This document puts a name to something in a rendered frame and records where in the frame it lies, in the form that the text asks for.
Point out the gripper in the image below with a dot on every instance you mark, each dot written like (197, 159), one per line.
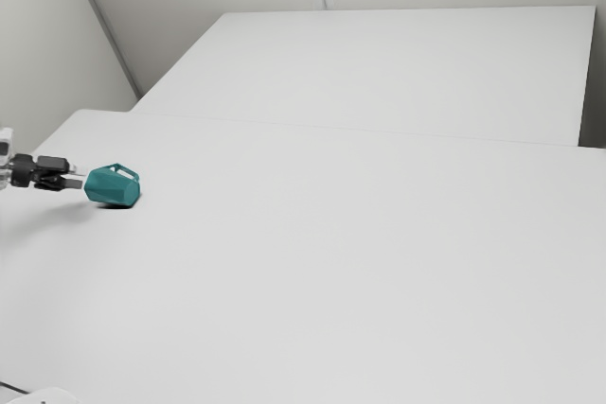
(23, 170)

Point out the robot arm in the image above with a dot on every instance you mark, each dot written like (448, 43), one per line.
(5, 138)

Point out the teal faceted mug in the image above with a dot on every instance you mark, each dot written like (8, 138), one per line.
(111, 189)

